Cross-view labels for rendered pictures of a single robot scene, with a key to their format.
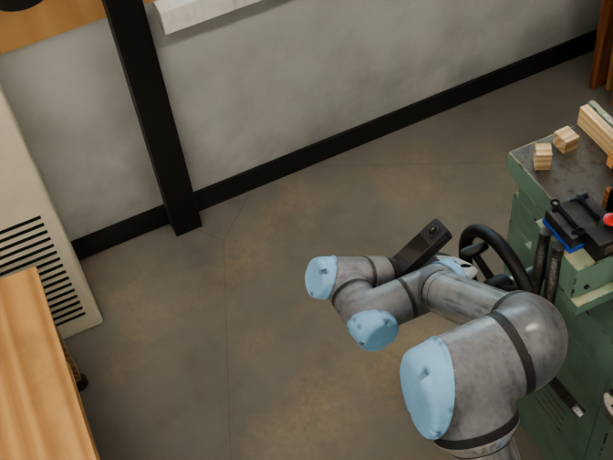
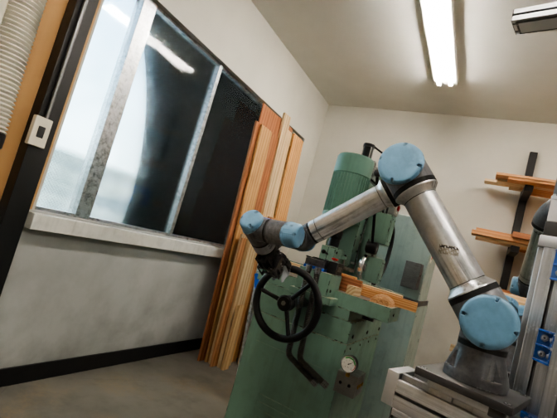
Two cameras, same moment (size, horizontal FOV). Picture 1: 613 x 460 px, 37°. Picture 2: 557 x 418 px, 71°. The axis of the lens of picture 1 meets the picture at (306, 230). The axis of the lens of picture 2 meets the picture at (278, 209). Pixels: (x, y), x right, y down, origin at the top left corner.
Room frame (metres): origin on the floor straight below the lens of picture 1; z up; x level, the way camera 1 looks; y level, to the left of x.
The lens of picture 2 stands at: (0.04, 0.74, 1.03)
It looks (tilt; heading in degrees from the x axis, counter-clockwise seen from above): 5 degrees up; 318
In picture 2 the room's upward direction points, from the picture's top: 16 degrees clockwise
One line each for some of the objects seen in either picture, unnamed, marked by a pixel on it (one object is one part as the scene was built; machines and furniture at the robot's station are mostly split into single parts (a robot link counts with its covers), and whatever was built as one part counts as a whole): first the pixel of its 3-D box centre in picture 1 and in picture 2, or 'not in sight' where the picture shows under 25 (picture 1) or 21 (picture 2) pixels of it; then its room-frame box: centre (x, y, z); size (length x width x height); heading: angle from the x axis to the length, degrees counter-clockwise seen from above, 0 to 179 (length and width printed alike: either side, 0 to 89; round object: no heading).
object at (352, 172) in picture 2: not in sight; (348, 189); (1.20, -0.69, 1.35); 0.18 x 0.18 x 0.31
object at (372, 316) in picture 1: (374, 312); (286, 234); (0.91, -0.10, 1.05); 0.11 x 0.11 x 0.08; 18
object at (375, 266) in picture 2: not in sight; (372, 269); (1.11, -0.92, 1.02); 0.09 x 0.07 x 0.12; 19
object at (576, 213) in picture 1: (587, 224); (324, 264); (1.08, -0.53, 0.99); 0.13 x 0.11 x 0.06; 19
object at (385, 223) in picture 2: not in sight; (383, 229); (1.13, -0.94, 1.22); 0.09 x 0.08 x 0.15; 109
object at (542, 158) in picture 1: (542, 156); not in sight; (1.33, -0.51, 0.92); 0.04 x 0.03 x 0.05; 171
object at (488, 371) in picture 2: not in sight; (478, 362); (0.40, -0.39, 0.87); 0.15 x 0.15 x 0.10
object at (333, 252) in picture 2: not in sight; (331, 256); (1.20, -0.71, 1.03); 0.14 x 0.07 x 0.09; 109
